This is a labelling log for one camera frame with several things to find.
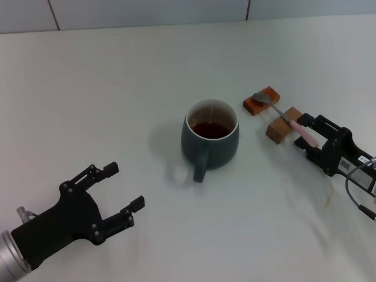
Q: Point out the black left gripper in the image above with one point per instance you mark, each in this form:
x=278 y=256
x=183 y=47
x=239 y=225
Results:
x=67 y=220

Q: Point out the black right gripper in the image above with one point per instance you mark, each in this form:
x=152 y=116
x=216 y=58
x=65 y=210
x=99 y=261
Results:
x=337 y=155

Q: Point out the dark grey ceramic cup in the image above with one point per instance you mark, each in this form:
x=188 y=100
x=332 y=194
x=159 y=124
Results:
x=217 y=149

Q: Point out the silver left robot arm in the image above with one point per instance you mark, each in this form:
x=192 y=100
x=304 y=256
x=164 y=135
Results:
x=11 y=261

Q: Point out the light brown wooden block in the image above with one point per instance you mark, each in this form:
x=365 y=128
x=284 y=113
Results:
x=277 y=130

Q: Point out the reddish flat wooden block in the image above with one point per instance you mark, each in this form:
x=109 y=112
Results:
x=258 y=109

